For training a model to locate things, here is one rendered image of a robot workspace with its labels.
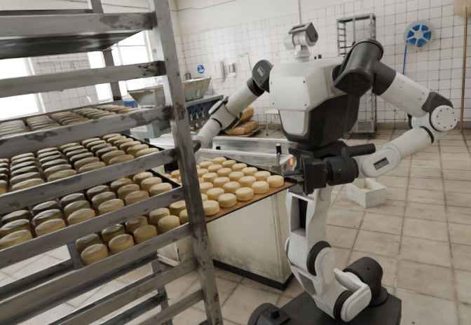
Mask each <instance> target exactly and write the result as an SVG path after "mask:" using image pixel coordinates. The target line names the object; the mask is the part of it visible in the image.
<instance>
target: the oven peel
mask: <svg viewBox="0 0 471 325"><path fill-rule="evenodd" d="M453 12H454V13H455V14H456V15H459V16H461V17H462V18H463V19H464V20H465V21H464V45H463V80H462V95H461V109H460V132H462V130H463V107H464V94H465V64H466V44H467V19H468V17H469V16H471V0H453Z"/></svg>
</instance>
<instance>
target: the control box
mask: <svg viewBox="0 0 471 325"><path fill-rule="evenodd" d="M291 159H292V160H293V163H292V165H291V164H290V160H291ZM295 161H296V157H294V156H293V155H291V154H290V155H288V156H287V157H286V158H284V159H282V160H281V161H280V165H278V166H276V169H277V173H278V174H281V175H282V173H283V172H288V171H292V169H293V166H294V163H295ZM284 164H286V165H287V168H286V169H284Z"/></svg>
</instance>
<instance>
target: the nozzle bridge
mask: <svg viewBox="0 0 471 325"><path fill-rule="evenodd" d="M223 99H224V95H205V96H204V98H200V99H195V100H192V101H189V102H186V107H187V109H188V110H189V111H191V113H192V116H193V115H194V110H193V107H194V109H197V112H198V113H200V107H201V108H203V112H205V105H204V104H203V102H204V103H205V104H206V107H207V111H206V112H205V113H204V117H201V113H200V114H199V115H198V119H196V116H195V115H194V116H193V117H192V119H193V120H190V119H189V126H190V125H194V124H196V123H200V122H203V121H205V123H206V122H207V121H208V120H209V119H210V116H211V115H210V114H209V110H210V109H211V108H212V107H213V106H214V105H215V104H216V103H217V102H218V101H221V100H223ZM198 104H199V105H200V107H199V106H198ZM192 106H193V107H192ZM188 118H189V117H188ZM171 131H172V129H171V127H170V120H167V121H163V122H159V123H154V124H150V125H144V126H141V127H135V128H131V129H130V133H131V135H132V136H134V138H136V139H140V140H142V141H145V142H148V143H150V140H149V139H156V138H159V137H161V135H163V134H167V133H169V132H171Z"/></svg>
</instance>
